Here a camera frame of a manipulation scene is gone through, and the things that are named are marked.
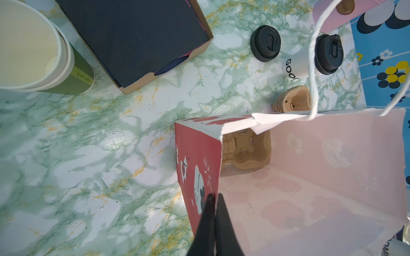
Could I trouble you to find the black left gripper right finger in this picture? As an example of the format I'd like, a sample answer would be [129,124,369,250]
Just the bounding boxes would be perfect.
[215,194,244,256]

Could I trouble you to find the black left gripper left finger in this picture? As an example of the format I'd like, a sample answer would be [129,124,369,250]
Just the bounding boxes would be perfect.
[187,194,216,256]

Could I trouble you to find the brown pulp cup carrier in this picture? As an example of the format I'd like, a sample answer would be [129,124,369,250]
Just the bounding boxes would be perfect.
[222,129,271,170]
[271,85,311,113]

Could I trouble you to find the red white paper gift bag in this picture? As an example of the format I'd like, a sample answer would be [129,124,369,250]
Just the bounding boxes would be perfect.
[174,0,410,256]

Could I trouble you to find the black plastic cup lids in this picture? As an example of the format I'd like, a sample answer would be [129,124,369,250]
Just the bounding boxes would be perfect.
[250,25,281,63]

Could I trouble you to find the white paper coffee cup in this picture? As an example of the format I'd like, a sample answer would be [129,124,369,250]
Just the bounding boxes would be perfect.
[283,34,344,80]

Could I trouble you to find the white green paper cup stack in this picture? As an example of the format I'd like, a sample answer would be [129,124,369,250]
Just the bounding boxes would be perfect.
[1,1,95,95]

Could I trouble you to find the pink cup straw holder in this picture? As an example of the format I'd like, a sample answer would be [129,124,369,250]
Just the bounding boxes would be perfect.
[320,0,394,33]

